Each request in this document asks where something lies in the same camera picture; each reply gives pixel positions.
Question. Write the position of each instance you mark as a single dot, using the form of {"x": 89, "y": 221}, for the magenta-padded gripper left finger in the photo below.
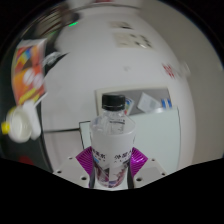
{"x": 85, "y": 161}

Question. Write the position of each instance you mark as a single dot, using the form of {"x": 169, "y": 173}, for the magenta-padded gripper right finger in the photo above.
{"x": 138, "y": 161}

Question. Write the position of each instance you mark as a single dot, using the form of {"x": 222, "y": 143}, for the clear black-capped drink bottle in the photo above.
{"x": 113, "y": 143}

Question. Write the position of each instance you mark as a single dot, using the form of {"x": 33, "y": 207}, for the grey notice board with papers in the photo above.
{"x": 136, "y": 95}

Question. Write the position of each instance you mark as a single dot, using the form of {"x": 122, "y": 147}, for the black bag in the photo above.
{"x": 50, "y": 63}

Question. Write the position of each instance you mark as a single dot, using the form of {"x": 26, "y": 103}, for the colourful printed flat box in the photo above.
{"x": 28, "y": 73}

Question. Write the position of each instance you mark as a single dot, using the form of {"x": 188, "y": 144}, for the wooden chair with dark seat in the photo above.
{"x": 56, "y": 18}

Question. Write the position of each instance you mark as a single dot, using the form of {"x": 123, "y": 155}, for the large white wall poster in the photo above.
{"x": 133, "y": 40}

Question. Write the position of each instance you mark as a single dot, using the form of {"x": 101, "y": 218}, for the small white wall poster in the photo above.
{"x": 121, "y": 25}

